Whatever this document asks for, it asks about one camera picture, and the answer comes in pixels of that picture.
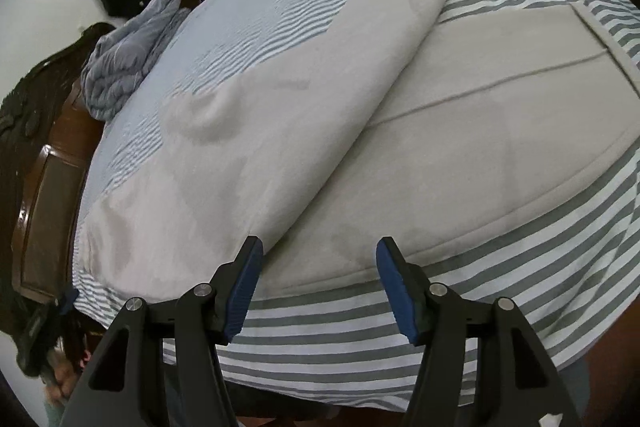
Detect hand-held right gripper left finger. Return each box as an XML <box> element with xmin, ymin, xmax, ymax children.
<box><xmin>59</xmin><ymin>235</ymin><xmax>264</xmax><ymax>427</ymax></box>

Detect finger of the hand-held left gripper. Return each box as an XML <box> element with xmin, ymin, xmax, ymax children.
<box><xmin>56</xmin><ymin>288</ymin><xmax>81</xmax><ymax>314</ymax></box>

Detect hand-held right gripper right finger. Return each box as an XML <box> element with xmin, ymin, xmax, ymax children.
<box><xmin>376</xmin><ymin>236</ymin><xmax>583</xmax><ymax>427</ymax></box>

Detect beige fleece pants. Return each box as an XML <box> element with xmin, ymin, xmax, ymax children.
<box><xmin>75</xmin><ymin>0</ymin><xmax>640</xmax><ymax>308</ymax></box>

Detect grey striped bed sheet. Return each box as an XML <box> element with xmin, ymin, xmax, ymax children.
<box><xmin>72</xmin><ymin>0</ymin><xmax>640</xmax><ymax>413</ymax></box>

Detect dark wooden headboard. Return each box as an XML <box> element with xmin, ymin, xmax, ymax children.
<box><xmin>0</xmin><ymin>22</ymin><xmax>118</xmax><ymax>308</ymax></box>

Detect blue-grey patterned quilt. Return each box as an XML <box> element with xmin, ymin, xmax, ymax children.
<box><xmin>80</xmin><ymin>0</ymin><xmax>193</xmax><ymax>122</ymax></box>

